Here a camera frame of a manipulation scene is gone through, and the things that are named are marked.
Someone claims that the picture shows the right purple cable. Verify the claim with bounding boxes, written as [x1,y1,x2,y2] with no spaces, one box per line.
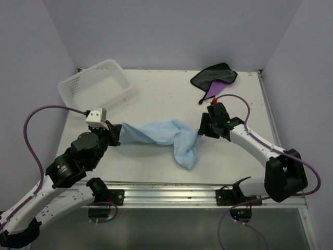
[217,94,321,250]

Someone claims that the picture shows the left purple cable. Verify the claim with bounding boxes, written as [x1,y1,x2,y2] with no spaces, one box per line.
[0,105,91,232]

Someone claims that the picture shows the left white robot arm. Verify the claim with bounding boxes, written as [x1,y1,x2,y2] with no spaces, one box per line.
[1,121,122,249]

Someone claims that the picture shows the aluminium mounting rail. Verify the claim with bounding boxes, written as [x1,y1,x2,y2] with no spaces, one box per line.
[78,182,308,209]

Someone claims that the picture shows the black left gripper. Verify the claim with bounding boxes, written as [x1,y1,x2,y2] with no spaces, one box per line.
[89,119,122,168]

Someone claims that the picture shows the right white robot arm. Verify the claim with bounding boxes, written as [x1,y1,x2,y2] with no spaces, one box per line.
[198,102,308,205]

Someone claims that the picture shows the dark grey purple cloth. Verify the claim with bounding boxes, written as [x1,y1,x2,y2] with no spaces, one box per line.
[190,63,238,105]

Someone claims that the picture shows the white perforated plastic basket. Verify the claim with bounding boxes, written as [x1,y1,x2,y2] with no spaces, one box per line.
[57,59,133,111]

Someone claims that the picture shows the light blue towel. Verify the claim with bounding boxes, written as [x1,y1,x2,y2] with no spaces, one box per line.
[120,120,201,170]

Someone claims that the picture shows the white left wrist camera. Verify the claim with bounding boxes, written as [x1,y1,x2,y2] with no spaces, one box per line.
[85,108,108,130]

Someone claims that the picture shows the purple cable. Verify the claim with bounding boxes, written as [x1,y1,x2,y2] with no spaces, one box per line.
[217,94,321,250]
[0,105,91,232]

